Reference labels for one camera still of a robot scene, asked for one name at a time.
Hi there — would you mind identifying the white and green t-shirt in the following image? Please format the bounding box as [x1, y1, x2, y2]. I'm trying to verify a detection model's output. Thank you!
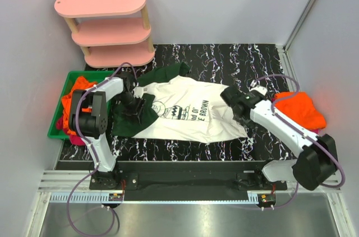
[112, 62, 247, 143]

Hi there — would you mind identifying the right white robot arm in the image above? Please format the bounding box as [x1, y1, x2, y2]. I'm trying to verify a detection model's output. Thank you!
[220, 85, 339, 190]

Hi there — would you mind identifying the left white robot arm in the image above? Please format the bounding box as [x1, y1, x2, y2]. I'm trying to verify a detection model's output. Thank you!
[68, 73, 145, 173]

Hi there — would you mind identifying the orange t-shirt in bin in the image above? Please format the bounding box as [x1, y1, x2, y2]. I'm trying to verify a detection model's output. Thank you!
[61, 76, 97, 135]

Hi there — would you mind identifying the orange folded t-shirt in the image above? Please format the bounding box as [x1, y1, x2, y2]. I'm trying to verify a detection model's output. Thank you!
[272, 92, 326, 131]

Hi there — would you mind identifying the magenta t-shirt in bin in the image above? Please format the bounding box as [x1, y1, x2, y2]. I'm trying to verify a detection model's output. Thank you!
[56, 116, 85, 146]

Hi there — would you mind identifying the pink three-tier wooden shelf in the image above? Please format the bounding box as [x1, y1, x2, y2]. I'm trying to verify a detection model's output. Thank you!
[54, 0, 155, 68]

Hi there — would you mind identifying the magenta folded t-shirt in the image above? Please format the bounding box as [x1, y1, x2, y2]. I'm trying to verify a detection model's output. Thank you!
[312, 129, 321, 134]

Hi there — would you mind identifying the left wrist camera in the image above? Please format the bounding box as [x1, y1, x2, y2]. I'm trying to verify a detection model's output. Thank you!
[134, 87, 147, 97]

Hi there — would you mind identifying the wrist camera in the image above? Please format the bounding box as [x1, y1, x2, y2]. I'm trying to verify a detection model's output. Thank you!
[134, 87, 147, 97]
[250, 85, 268, 97]

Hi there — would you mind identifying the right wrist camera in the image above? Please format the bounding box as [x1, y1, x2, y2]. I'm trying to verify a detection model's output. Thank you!
[250, 85, 268, 97]

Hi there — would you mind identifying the aluminium corner frame post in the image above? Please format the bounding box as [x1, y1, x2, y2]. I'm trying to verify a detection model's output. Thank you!
[283, 0, 317, 52]

